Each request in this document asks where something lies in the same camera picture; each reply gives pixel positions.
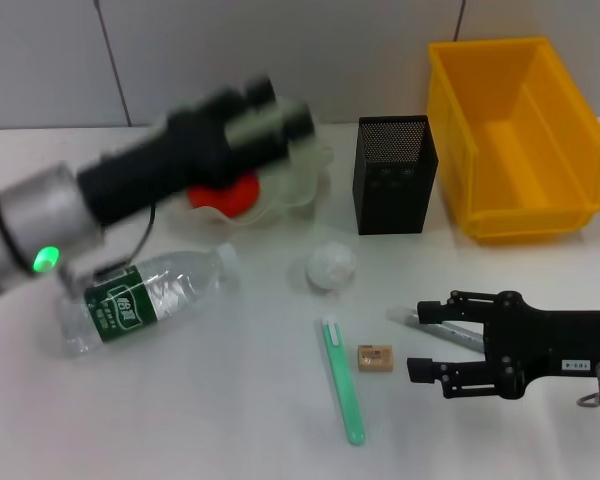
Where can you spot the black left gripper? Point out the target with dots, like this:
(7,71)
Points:
(155,165)

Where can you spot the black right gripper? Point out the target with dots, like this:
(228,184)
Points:
(555,340)

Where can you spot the orange fruit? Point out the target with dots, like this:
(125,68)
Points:
(230,200)

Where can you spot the white paper ball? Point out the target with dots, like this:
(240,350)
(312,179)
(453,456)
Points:
(331,267)

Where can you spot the clear water bottle green label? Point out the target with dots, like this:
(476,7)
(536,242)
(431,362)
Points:
(155,295)

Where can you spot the grey marker pen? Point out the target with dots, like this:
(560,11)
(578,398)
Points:
(455,334)

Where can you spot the tan eraser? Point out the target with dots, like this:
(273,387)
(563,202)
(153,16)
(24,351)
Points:
(375,359)

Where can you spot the translucent green fruit bowl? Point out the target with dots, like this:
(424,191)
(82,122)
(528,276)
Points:
(300,180)

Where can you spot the black mesh pen holder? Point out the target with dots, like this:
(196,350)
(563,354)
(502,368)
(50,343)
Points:
(392,200)

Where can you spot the green toothbrush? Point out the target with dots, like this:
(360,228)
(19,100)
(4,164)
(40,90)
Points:
(342,380)

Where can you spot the yellow plastic bin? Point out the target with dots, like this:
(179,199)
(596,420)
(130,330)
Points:
(530,165)

